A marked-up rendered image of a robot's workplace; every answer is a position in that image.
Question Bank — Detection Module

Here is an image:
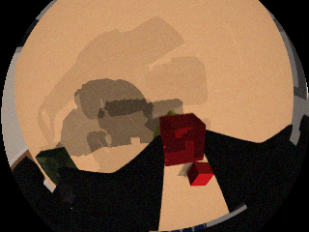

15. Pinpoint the yellow cube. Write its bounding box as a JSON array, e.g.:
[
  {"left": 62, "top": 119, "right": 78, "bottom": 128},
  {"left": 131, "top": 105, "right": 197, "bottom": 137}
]
[{"left": 154, "top": 111, "right": 178, "bottom": 139}]

